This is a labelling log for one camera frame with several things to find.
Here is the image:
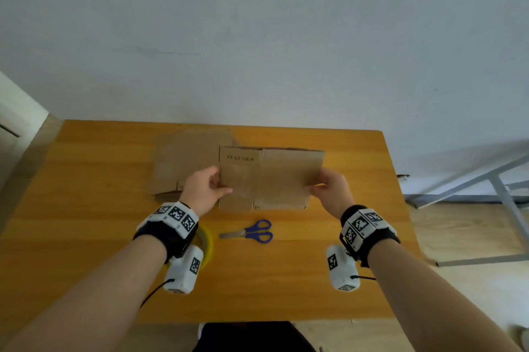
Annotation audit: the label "person's right forearm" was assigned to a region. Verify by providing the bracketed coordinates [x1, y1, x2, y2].
[366, 238, 523, 352]

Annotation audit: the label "white cabinet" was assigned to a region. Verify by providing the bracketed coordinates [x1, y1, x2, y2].
[0, 70, 50, 191]

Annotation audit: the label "brown cardboard paper box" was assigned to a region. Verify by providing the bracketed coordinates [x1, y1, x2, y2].
[218, 146, 326, 213]

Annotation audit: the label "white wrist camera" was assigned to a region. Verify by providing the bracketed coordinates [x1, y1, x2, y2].
[325, 244, 361, 293]
[163, 244, 204, 295]

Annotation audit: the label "black right wristband with markers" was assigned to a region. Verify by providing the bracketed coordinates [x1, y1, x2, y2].
[338, 204, 402, 269]

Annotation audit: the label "person's left hand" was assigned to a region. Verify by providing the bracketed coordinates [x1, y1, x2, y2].
[178, 165, 234, 218]

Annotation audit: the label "stack of cardboard boxes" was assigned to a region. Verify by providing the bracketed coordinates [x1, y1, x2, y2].
[148, 127, 240, 204]

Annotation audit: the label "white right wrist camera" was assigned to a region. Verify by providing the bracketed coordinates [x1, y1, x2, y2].
[325, 244, 361, 293]

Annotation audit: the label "black wristband with markers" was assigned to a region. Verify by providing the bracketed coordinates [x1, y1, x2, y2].
[338, 204, 402, 269]
[133, 201, 200, 265]

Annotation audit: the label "person's right hand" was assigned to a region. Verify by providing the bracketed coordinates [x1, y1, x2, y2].
[305, 167, 355, 220]

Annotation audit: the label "blue-handled scissors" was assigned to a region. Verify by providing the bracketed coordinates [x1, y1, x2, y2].
[218, 219, 274, 244]

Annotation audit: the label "grey metal table frame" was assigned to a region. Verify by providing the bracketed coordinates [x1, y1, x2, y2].
[404, 153, 529, 269]

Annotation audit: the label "black left camera cable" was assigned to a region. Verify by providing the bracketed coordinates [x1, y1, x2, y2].
[139, 278, 176, 309]

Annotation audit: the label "black left wristband with markers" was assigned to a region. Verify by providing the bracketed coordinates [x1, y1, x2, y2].
[133, 201, 200, 265]

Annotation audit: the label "person's left forearm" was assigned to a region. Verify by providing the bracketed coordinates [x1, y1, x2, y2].
[0, 233, 170, 352]

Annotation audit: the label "yellow tape roll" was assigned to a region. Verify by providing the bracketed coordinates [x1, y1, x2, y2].
[194, 224, 215, 270]

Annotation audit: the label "person's dark and beige clothing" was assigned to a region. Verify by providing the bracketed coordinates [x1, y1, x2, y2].
[194, 321, 317, 352]

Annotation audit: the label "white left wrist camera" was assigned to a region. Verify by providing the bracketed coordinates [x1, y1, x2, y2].
[163, 244, 204, 295]

